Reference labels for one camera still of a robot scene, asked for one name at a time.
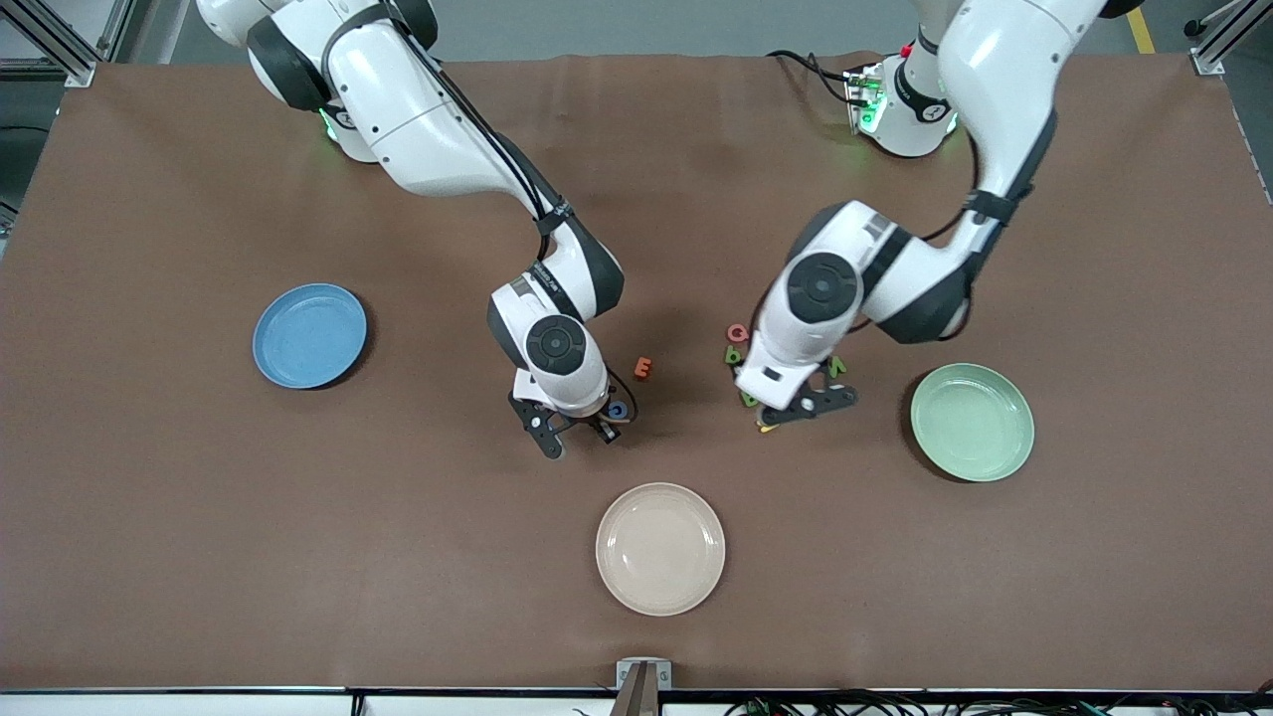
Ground green plate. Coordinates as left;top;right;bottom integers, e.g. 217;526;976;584
910;362;1036;484

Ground cream plate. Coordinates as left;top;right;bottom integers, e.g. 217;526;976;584
595;482;727;618

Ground blue plate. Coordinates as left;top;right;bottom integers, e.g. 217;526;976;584
252;283;369;391

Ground brown table cover sheet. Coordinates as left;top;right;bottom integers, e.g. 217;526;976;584
0;52;1273;694

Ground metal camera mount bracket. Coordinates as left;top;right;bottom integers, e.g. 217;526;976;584
616;658;673;716

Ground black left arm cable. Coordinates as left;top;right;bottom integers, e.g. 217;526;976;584
746;129;1030;344

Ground black cable bundle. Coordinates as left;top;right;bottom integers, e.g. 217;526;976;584
726;689;1273;716

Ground white table edge rail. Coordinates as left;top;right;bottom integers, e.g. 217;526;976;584
0;688;1273;716

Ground aluminium frame post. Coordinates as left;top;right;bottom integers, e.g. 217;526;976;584
0;0;135;89
1183;0;1273;76

